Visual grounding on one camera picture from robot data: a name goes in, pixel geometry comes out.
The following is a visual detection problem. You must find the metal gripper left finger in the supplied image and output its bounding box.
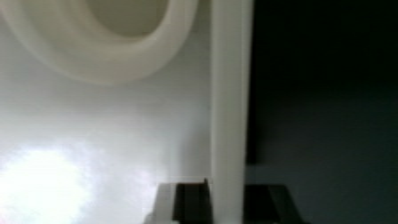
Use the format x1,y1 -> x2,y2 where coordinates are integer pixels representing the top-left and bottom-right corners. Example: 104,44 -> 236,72
141,179 -> 211,224

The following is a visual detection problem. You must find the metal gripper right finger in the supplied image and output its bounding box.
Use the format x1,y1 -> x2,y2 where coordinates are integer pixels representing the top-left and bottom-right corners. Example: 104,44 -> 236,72
243,184 -> 308,224

